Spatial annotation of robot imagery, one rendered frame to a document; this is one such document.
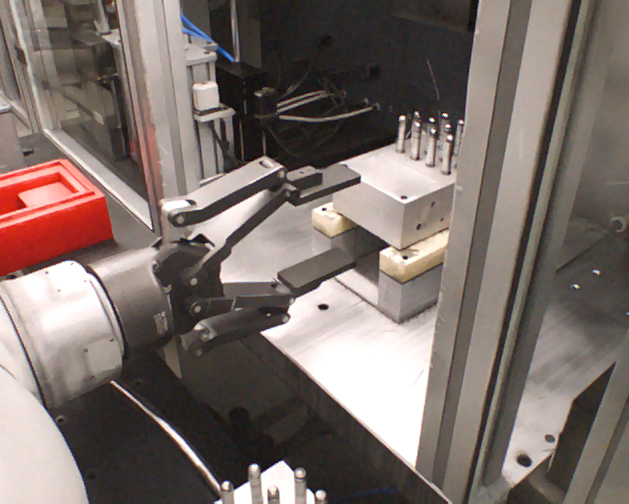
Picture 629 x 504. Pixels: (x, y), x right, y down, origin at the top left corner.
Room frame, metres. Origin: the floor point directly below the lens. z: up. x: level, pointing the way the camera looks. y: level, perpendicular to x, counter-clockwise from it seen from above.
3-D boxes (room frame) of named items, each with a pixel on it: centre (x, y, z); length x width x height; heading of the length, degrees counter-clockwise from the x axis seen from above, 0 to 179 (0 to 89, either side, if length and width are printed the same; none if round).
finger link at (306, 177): (0.44, 0.02, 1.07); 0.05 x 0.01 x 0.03; 128
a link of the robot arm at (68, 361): (0.31, 0.17, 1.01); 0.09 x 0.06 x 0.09; 38
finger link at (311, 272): (0.45, 0.00, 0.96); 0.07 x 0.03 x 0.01; 128
